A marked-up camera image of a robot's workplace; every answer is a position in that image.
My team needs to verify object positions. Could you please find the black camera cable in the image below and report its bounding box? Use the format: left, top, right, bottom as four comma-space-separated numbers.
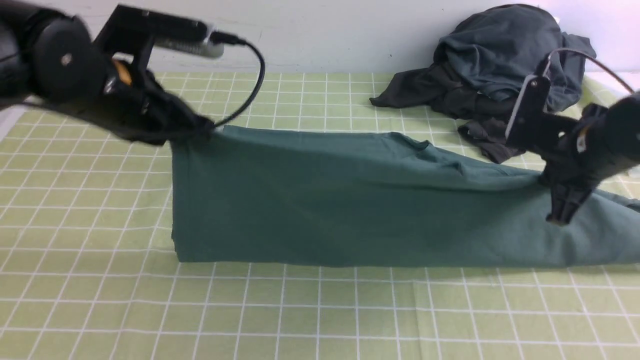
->
210, 31, 266, 129

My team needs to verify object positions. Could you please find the dark grey-blue crumpled shirt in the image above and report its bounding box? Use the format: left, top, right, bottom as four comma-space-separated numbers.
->
433, 4, 597, 112

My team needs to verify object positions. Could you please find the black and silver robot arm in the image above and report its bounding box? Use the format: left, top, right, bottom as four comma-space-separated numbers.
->
1, 0, 224, 146

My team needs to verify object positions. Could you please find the dark brown crumpled garment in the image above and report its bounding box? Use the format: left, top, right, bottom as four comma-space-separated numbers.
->
370, 61, 526, 164

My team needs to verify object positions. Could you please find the green checkered tablecloth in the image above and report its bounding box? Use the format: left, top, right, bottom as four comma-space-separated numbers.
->
0, 72, 640, 360

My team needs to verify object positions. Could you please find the black second robot arm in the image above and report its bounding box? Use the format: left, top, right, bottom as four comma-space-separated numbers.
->
537, 95, 640, 226

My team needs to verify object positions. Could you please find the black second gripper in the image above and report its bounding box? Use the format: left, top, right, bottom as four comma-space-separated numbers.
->
544, 103, 640, 226

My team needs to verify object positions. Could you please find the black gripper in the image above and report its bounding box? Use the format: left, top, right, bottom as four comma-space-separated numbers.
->
75, 58, 215, 147

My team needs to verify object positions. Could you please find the green long-sleeved shirt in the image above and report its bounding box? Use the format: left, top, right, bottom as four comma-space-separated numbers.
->
171, 125, 640, 268

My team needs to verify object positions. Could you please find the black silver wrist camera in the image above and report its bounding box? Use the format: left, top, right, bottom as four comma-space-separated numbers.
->
93, 4, 245, 70

